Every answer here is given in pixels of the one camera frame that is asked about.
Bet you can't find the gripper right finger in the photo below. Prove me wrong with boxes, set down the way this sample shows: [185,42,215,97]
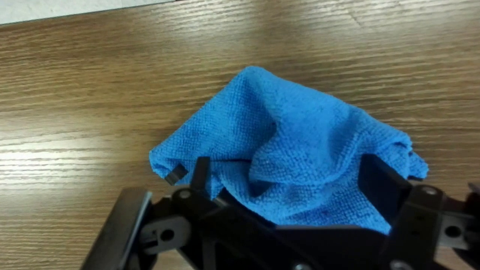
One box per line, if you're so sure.
[358,154,480,270]

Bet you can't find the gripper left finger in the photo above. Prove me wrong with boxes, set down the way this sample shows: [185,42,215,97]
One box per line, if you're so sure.
[80,156,280,270]

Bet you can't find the blue microfibre cloth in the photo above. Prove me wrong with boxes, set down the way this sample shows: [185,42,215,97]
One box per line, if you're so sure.
[149,66,429,235]

